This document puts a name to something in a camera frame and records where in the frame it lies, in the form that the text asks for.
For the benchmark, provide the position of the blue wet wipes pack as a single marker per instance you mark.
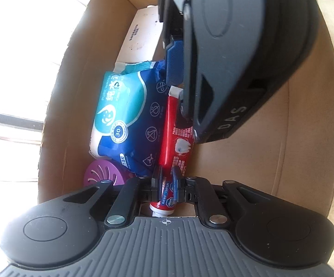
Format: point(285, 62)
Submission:
point(120, 106)

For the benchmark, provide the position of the white rectangular carton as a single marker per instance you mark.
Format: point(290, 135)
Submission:
point(143, 34)

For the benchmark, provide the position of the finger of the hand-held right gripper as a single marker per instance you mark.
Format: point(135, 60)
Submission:
point(174, 60)
point(192, 98)

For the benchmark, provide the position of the red toothpaste tube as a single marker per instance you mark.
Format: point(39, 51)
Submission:
point(171, 138)

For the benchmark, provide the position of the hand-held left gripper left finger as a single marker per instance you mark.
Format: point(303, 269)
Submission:
point(157, 184)

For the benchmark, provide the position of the brown cardboard box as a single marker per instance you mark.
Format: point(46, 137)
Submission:
point(256, 164)

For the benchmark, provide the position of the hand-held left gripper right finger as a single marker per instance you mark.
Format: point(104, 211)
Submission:
point(176, 186)

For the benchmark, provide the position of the purple round air freshener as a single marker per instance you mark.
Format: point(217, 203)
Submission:
point(97, 173)

